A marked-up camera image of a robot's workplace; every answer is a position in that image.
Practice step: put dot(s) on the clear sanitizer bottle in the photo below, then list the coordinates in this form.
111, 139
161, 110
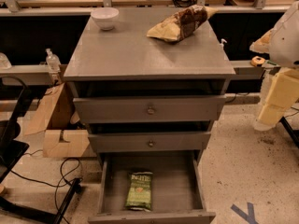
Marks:
52, 61

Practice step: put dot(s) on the grey middle drawer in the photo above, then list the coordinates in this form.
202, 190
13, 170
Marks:
125, 142

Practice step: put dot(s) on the black chair frame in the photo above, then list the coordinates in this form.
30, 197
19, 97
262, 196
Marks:
12, 150

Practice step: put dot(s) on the white bowl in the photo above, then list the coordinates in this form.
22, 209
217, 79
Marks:
105, 17

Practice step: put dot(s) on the cardboard box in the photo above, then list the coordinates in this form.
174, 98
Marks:
56, 119

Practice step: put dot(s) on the green jalapeno chip bag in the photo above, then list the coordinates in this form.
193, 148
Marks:
139, 193

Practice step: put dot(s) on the grey top drawer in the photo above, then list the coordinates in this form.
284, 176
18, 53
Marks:
149, 109

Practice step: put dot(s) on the grey drawer cabinet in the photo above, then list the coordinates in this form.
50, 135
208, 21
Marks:
124, 62

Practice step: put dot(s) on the brown yellow chip bag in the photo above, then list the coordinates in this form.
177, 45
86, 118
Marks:
181, 24

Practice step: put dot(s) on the small white pump bottle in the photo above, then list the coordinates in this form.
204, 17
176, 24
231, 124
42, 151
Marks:
223, 42

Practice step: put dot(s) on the black stand leg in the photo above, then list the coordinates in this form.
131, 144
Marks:
294, 134

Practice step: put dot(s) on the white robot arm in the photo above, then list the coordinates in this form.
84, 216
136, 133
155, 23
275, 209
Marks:
285, 46

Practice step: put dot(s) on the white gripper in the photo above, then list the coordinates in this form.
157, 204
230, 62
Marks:
287, 44

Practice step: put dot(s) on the grey open bottom drawer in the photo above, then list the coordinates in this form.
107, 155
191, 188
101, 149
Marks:
176, 193

